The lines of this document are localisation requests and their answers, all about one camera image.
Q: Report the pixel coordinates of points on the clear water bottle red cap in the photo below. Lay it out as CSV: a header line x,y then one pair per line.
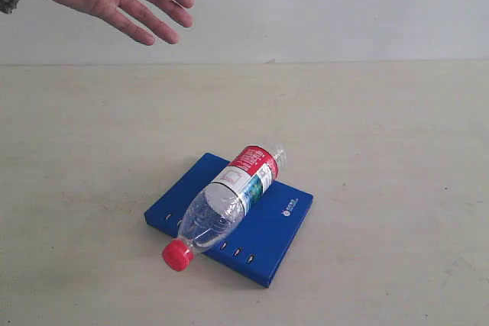
x,y
221,205

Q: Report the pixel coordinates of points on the blue ring binder notebook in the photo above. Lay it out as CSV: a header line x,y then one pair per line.
x,y
257,246

